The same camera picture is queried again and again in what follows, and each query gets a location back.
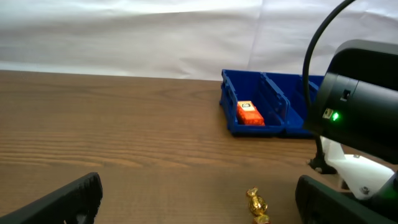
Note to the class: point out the gold wrapped candy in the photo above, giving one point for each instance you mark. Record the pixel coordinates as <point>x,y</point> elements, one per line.
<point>257,205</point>

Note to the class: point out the orange candy box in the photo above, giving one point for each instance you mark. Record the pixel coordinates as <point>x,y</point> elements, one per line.
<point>247,115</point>
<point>260,120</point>

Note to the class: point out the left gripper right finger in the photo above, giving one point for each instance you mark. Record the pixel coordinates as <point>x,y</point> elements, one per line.
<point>326,208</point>

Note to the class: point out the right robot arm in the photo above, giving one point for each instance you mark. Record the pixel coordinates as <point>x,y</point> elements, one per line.
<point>367,102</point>

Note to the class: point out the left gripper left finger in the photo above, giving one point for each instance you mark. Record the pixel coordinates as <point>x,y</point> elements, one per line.
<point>68,202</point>

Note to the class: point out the blue tray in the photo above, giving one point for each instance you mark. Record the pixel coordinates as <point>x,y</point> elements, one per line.
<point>248,84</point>

